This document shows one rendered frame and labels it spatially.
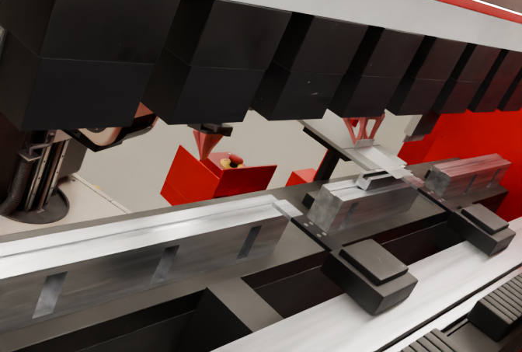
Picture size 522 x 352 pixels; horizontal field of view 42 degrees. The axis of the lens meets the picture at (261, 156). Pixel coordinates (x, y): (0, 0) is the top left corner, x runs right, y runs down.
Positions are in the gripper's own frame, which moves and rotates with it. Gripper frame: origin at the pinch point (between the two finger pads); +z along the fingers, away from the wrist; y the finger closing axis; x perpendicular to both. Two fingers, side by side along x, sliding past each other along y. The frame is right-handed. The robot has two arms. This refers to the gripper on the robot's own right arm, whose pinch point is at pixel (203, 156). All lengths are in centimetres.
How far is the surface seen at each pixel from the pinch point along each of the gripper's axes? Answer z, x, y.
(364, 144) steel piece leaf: -12.9, 18.9, 32.8
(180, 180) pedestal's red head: 6.7, -4.6, -1.6
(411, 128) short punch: -21, 14, 46
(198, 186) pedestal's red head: 5.9, -4.7, 4.7
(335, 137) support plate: -13.4, 13.5, 27.8
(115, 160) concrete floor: 48, 83, -130
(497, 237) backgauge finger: -5, 16, 70
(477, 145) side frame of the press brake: -9, 104, 27
